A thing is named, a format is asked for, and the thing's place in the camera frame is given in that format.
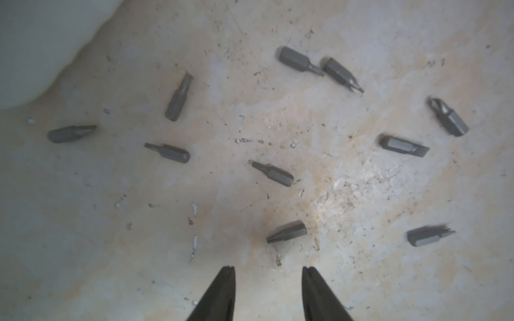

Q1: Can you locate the white storage box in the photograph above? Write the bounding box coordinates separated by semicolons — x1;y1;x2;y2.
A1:
1;0;122;109

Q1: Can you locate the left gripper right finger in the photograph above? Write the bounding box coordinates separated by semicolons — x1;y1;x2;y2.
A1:
302;267;353;321

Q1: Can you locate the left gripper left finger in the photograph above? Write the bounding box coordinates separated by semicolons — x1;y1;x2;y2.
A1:
187;266;236;321

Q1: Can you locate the screwdriver bit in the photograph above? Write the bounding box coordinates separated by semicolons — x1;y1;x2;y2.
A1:
144;143;190;164
278;46;325;76
165;72;194;122
380;136;430;157
323;58;365;94
407;225;456;247
250;160;294;187
47;125;97;144
266;220;307;244
428;97;469;137

